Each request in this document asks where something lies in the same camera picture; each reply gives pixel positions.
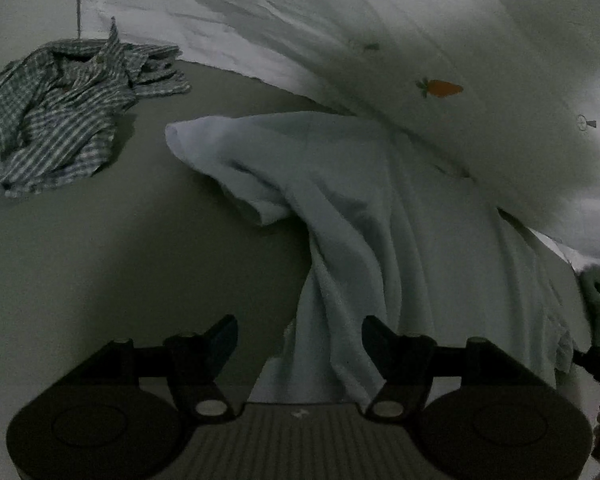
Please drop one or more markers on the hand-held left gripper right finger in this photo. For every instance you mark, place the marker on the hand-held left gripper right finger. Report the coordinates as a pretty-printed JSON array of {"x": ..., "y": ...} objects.
[{"x": 375, "y": 336}]

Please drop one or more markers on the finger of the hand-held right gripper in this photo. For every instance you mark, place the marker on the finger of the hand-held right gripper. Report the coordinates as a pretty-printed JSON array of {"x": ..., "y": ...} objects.
[{"x": 591, "y": 362}]

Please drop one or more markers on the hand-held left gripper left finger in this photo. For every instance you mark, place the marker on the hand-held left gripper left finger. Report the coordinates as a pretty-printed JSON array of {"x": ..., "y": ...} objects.
[{"x": 224, "y": 341}]

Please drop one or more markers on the pale blue t-shirt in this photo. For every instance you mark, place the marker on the pale blue t-shirt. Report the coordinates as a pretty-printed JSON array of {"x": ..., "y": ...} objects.
[{"x": 380, "y": 220}]

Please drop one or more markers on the grey bed sheet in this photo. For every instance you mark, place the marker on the grey bed sheet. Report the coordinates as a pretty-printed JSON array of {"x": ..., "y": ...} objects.
[{"x": 105, "y": 240}]

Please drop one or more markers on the grey checked shirt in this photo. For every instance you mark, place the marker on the grey checked shirt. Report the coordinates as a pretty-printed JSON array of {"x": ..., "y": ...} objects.
[{"x": 55, "y": 110}]

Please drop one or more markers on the white carrot-print blanket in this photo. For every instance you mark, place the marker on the white carrot-print blanket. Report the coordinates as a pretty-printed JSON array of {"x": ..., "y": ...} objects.
[{"x": 430, "y": 35}]

